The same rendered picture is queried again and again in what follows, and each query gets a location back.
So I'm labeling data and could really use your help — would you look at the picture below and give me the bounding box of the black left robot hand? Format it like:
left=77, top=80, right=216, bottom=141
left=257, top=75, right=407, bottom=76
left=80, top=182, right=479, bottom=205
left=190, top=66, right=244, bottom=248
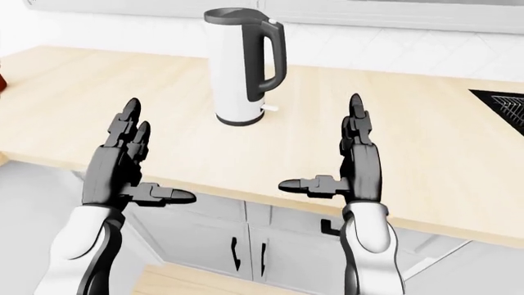
left=81, top=97, right=197, bottom=213

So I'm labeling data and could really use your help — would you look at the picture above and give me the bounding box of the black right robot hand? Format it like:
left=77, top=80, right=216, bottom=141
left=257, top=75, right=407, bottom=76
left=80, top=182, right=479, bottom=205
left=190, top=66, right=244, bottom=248
left=278, top=93, right=384, bottom=204

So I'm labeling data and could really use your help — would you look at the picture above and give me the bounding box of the grey cabinet door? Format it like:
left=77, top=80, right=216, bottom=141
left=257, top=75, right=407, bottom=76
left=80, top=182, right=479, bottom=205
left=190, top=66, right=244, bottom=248
left=249, top=229, right=353, bottom=295
left=123, top=211, right=251, bottom=280

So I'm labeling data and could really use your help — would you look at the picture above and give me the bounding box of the black sink with dish rack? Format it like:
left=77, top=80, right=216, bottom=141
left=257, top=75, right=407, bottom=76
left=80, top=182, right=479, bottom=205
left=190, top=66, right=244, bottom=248
left=468, top=88, right=524, bottom=136

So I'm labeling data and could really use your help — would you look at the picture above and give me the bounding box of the black drawer handle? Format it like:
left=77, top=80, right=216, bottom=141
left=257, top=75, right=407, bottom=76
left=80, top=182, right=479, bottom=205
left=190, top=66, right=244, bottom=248
left=320, top=219, right=342, bottom=235

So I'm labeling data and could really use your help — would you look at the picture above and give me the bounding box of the black cabinet door handle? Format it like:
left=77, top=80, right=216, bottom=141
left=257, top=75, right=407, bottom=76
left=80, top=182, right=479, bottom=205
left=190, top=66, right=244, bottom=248
left=258, top=242, right=269, bottom=273
left=230, top=236, right=242, bottom=272

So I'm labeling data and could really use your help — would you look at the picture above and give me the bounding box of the white upper wall cabinet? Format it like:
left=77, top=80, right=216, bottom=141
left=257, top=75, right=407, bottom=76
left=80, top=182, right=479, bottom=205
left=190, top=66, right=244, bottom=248
left=261, top=0, right=524, bottom=34

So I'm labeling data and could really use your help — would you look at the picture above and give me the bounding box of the white electric kettle black handle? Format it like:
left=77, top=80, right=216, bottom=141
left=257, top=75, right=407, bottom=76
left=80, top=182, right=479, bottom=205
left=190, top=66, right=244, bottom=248
left=203, top=7, right=287, bottom=127

